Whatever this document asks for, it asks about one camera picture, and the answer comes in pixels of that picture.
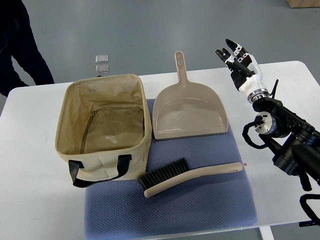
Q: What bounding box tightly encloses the wooden box corner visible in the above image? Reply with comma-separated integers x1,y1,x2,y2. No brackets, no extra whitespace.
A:
286,0,320,9

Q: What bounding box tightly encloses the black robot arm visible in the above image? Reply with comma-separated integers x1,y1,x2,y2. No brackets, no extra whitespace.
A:
242,86,320,227

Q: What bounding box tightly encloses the pink dustpan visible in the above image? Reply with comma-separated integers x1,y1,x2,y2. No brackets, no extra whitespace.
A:
152,51,229,140

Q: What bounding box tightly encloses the lower floor socket plate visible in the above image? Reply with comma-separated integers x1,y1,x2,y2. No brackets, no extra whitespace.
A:
95,64,109,74

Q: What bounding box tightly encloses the yellow fabric bag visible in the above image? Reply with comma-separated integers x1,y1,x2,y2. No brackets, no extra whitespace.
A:
55,74,152,188

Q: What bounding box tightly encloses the blue textured mat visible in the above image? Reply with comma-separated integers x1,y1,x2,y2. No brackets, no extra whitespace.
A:
83,98,258,240

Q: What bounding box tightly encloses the pink hand broom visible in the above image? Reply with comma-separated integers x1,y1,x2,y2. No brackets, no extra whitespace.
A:
137,158,243,198

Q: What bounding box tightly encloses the person in dark clothes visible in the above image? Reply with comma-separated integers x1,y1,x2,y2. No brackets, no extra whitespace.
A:
0,0,55,97

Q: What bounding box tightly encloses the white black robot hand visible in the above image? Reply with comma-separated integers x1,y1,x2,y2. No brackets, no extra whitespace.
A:
215,39,269,104

